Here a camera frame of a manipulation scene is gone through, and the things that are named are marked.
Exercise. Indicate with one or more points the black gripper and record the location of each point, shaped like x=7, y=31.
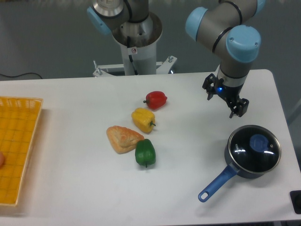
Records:
x=230, y=94

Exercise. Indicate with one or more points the glass pot lid blue knob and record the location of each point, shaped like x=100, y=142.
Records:
x=255, y=147

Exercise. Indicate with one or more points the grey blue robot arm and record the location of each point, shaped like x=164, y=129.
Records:
x=221, y=30

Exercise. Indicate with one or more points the red bell pepper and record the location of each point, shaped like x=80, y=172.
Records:
x=156, y=99

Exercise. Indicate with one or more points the yellow bell pepper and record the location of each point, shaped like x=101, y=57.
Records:
x=143, y=119

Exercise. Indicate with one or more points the green bell pepper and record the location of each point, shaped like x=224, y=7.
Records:
x=145, y=154

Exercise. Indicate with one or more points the triangular puff pastry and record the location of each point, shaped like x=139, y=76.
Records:
x=122, y=139

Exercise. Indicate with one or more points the black box at table edge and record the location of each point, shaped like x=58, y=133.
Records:
x=296, y=200

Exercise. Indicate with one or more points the yellow woven basket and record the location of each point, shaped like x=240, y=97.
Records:
x=19, y=118

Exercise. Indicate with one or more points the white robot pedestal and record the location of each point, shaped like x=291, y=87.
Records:
x=138, y=46

